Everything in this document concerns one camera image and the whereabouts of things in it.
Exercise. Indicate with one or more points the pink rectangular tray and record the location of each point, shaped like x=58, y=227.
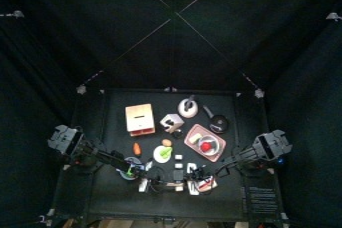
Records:
x=193, y=135

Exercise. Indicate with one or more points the red toy tomato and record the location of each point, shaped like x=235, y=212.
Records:
x=205, y=147

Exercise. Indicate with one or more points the pale wooden toy cleaver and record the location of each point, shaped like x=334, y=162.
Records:
x=143, y=185

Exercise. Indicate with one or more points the small green toy piece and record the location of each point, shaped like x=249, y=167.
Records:
x=129, y=171

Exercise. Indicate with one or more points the white round plate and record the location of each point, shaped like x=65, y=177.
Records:
x=157, y=155

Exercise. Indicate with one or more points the green toy vegetable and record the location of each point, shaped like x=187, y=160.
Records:
x=165, y=152

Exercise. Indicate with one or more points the grey frame corner bracket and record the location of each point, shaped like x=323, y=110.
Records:
x=169, y=89
x=259, y=93
x=80, y=89
x=332, y=16
x=17, y=14

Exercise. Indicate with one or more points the orange toy carrot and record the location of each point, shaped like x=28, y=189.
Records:
x=136, y=149

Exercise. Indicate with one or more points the white toy kettle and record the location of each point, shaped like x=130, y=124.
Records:
x=187, y=108

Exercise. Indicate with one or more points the white red toy food piece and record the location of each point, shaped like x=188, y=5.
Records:
x=205, y=185

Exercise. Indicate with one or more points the small brown toy egg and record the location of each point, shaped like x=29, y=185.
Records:
x=167, y=142

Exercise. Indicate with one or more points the grey blue bowl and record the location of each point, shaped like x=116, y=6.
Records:
x=135, y=161

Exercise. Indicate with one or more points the pale wooden knife holder block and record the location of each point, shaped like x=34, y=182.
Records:
x=171, y=122

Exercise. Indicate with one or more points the white toy block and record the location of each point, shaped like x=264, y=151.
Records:
x=175, y=187

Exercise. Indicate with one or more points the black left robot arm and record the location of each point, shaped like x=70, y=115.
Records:
x=98, y=153

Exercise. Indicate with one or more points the white round bowl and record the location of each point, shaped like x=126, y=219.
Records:
x=212, y=140

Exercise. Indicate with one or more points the small black toy pot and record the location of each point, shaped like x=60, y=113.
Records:
x=177, y=134

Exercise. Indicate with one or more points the black toy frying pan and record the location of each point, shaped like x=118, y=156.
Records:
x=217, y=124

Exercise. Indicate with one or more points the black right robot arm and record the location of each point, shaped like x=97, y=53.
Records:
x=260, y=148

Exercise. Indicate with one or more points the wooden box with red drawer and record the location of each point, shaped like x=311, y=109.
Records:
x=139, y=118

